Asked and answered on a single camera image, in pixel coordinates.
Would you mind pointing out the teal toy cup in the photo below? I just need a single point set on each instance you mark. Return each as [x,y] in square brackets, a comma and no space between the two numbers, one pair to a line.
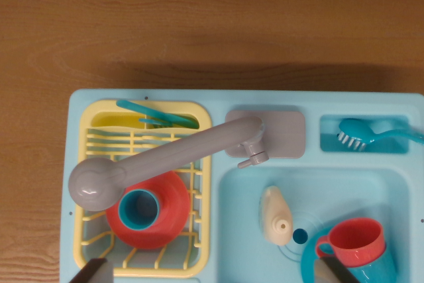
[377,268]
[139,210]

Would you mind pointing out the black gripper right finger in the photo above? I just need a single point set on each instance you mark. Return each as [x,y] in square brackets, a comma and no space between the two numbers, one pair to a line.
[334,271]

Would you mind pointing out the light blue toy sink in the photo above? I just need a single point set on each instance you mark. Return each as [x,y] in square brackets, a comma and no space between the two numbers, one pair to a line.
[251,177]

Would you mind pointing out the teal toy fork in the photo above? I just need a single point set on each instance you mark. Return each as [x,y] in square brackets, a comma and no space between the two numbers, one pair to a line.
[150,121]

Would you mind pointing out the grey toy faucet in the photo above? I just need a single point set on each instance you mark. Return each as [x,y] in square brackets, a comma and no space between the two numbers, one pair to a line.
[159,160]

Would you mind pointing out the cream toy detergent bottle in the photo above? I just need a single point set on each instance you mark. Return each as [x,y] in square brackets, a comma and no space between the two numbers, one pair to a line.
[275,211]

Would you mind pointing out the teal dish brush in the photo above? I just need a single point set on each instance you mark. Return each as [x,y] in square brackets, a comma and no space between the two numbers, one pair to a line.
[356,130]

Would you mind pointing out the yellow dish rack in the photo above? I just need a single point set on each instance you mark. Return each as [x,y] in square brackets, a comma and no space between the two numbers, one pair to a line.
[81,150]

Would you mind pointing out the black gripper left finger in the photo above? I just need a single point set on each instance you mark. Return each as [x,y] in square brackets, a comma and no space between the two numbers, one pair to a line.
[94,271]

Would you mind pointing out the red toy plate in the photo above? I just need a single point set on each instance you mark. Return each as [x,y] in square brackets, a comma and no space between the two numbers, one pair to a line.
[172,203]

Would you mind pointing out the teal toy knife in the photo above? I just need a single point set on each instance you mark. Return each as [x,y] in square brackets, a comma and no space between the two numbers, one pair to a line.
[145,110]

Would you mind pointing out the red toy cup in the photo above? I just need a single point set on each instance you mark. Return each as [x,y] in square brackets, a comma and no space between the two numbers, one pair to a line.
[357,240]

